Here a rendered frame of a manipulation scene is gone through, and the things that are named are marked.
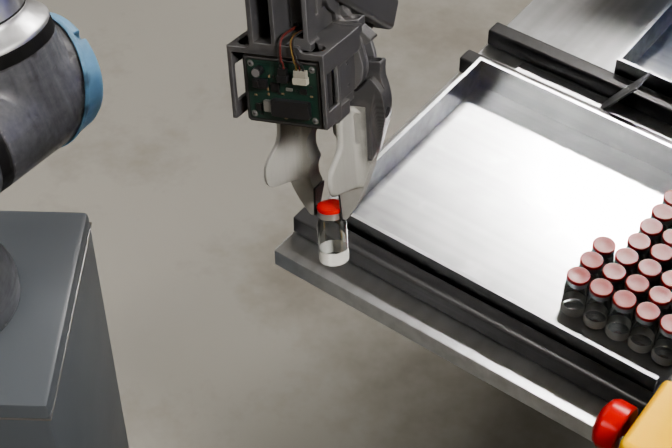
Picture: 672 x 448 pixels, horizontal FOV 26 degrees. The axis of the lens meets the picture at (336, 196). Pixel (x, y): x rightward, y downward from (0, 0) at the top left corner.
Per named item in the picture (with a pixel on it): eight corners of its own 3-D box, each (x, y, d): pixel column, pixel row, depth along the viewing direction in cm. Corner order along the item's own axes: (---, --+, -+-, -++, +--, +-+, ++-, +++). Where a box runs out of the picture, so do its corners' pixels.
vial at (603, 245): (614, 276, 132) (621, 242, 129) (602, 291, 131) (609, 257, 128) (593, 265, 133) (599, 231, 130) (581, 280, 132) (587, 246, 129)
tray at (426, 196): (782, 225, 137) (790, 199, 134) (650, 405, 122) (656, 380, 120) (477, 82, 151) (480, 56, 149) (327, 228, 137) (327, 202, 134)
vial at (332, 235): (354, 256, 108) (350, 204, 106) (341, 269, 106) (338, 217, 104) (327, 251, 109) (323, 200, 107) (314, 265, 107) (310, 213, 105)
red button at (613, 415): (653, 440, 109) (662, 408, 106) (627, 476, 106) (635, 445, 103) (608, 415, 110) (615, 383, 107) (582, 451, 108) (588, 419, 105)
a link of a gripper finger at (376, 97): (328, 159, 103) (311, 43, 99) (338, 149, 104) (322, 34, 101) (389, 163, 101) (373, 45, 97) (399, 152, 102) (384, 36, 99)
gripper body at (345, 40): (230, 126, 98) (212, -48, 92) (287, 80, 105) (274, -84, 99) (333, 140, 95) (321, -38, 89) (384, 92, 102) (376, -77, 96)
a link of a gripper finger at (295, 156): (249, 233, 103) (247, 115, 99) (286, 197, 108) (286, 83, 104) (288, 242, 102) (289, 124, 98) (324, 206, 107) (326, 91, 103)
